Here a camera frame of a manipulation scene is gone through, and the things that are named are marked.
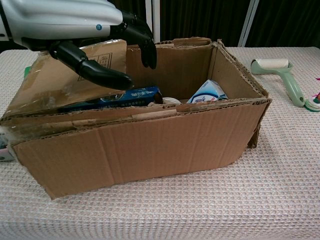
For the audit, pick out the green plastic object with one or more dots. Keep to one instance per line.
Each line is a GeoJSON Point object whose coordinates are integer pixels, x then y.
{"type": "Point", "coordinates": [26, 71]}

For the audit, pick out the green lint roller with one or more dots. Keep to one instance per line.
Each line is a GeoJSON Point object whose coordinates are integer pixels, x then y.
{"type": "Point", "coordinates": [282, 75]}

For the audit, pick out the white waffle tablecloth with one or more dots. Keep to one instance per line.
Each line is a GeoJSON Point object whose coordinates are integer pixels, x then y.
{"type": "Point", "coordinates": [225, 200]}

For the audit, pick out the white round cap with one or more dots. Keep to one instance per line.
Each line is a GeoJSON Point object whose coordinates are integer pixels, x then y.
{"type": "Point", "coordinates": [171, 100]}

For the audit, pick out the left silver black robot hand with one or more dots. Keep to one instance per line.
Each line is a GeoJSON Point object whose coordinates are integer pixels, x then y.
{"type": "Point", "coordinates": [50, 20]}

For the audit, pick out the brown cardboard box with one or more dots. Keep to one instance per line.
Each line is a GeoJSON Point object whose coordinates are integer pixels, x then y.
{"type": "Point", "coordinates": [140, 147]}

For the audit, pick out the colourful small toy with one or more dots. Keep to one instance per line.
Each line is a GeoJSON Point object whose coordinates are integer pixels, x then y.
{"type": "Point", "coordinates": [312, 101]}

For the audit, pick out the white pink object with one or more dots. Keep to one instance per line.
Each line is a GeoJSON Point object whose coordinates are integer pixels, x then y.
{"type": "Point", "coordinates": [5, 150]}

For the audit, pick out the white blue tissue pack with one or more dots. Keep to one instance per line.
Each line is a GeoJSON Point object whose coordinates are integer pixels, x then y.
{"type": "Point", "coordinates": [208, 93]}

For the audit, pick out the white metal frame post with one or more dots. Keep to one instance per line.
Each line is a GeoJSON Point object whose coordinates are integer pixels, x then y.
{"type": "Point", "coordinates": [155, 20]}
{"type": "Point", "coordinates": [248, 22]}

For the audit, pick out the blue package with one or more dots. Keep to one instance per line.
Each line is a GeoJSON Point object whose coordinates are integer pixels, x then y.
{"type": "Point", "coordinates": [117, 98]}

